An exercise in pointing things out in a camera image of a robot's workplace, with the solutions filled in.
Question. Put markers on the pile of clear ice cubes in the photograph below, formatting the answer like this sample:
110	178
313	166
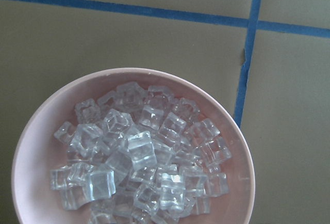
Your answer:
140	156

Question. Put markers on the pink bowl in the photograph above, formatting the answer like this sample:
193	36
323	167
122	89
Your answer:
37	151

